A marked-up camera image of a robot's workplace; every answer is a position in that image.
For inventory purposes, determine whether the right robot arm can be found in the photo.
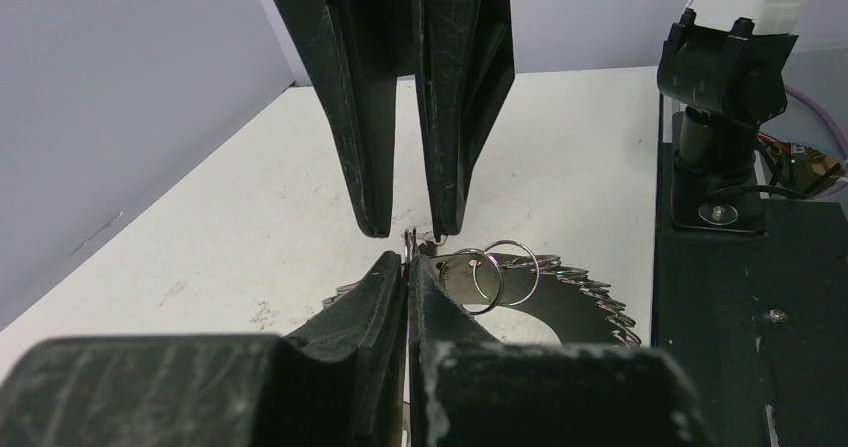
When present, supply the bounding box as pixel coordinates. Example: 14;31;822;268
273;0;800;238

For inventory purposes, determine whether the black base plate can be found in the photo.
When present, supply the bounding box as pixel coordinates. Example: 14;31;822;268
651;96;848;447

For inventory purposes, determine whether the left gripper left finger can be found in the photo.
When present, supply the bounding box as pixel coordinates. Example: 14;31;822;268
1;252;407;446

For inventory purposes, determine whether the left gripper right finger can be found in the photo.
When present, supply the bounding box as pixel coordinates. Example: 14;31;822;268
407;255;717;447

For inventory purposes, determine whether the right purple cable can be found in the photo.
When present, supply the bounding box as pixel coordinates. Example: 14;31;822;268
784;84;848;199

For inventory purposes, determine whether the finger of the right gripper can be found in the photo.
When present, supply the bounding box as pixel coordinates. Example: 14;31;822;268
273;0;395;238
413;0;516;237

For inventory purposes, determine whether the metal key organizer disc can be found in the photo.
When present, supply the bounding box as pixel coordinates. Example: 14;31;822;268
321;228;643;348

